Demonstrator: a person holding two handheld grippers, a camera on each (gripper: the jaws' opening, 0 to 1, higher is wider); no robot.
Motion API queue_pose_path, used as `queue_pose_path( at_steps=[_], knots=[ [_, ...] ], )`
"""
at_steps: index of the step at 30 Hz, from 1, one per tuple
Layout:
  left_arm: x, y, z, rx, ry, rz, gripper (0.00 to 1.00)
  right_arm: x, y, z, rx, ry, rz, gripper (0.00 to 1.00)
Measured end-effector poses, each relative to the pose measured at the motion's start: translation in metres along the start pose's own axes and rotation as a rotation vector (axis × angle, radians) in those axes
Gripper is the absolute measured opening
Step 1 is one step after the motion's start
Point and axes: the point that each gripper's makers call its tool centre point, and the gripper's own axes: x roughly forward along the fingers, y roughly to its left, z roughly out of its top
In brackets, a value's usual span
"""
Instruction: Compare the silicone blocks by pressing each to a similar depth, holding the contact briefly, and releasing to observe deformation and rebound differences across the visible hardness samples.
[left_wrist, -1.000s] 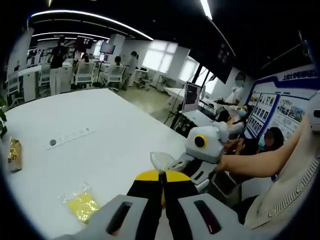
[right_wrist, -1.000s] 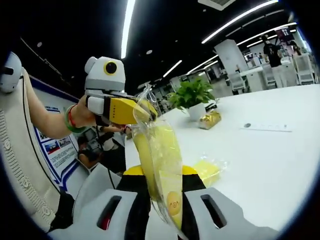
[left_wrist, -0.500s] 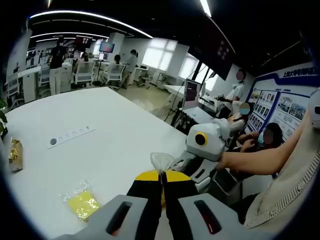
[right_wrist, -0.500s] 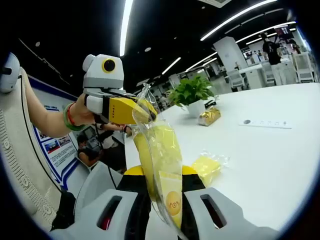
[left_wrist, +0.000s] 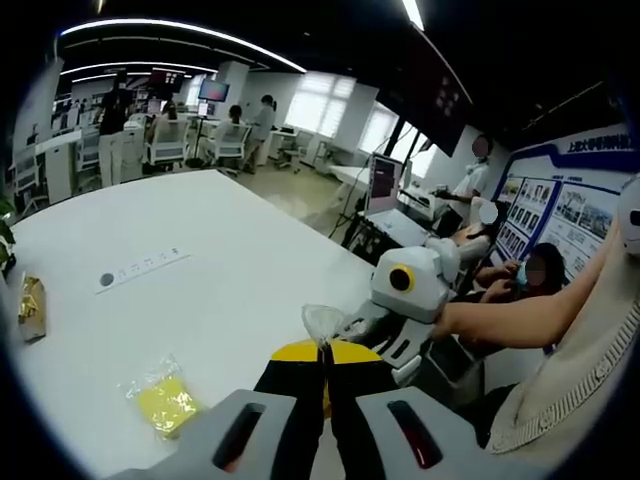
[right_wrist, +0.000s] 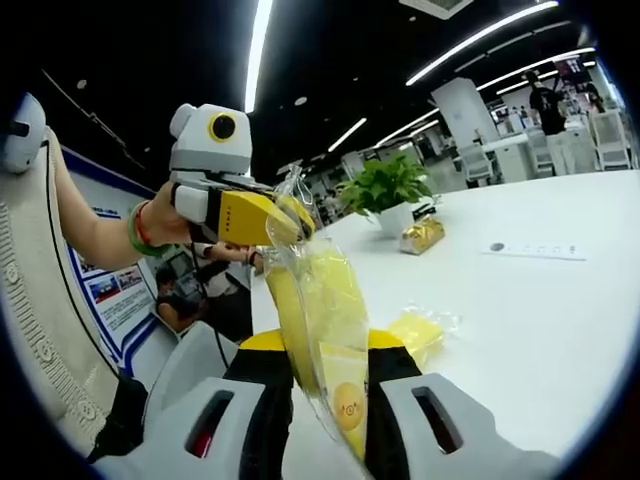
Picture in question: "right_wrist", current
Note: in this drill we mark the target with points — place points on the green wrist bangle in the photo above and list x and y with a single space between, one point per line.
136 235

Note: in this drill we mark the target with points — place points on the square yellow silicone block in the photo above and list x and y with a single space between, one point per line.
420 335

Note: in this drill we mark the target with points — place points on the wall display screen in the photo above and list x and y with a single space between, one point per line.
570 72

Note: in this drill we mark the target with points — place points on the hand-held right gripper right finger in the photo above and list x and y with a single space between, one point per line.
400 440

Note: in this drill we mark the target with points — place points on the grey office chair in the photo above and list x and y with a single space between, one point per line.
185 360

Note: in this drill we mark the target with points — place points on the gold foil box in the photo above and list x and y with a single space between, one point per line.
422 236

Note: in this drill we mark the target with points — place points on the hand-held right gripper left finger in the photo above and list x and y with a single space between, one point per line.
240 400

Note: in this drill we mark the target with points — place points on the white table socket strip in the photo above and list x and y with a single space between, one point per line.
535 250

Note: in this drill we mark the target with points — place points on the person's left hand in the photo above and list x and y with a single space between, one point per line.
167 220

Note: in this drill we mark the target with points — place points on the white chest-worn device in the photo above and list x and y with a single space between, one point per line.
22 135

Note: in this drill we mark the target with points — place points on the long ceiling light strip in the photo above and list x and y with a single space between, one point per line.
480 42
257 55

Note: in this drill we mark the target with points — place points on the wall poster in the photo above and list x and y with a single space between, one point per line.
115 285

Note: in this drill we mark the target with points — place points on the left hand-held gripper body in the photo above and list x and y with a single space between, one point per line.
200 145

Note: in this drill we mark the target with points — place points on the green plant in white pot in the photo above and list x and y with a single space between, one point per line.
387 187

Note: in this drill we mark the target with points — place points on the white mesh office chair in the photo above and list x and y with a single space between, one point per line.
610 140
475 162

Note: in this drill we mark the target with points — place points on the ceiling air vent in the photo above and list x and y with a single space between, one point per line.
435 6

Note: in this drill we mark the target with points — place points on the round yellow silicone block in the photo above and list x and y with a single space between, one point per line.
320 310

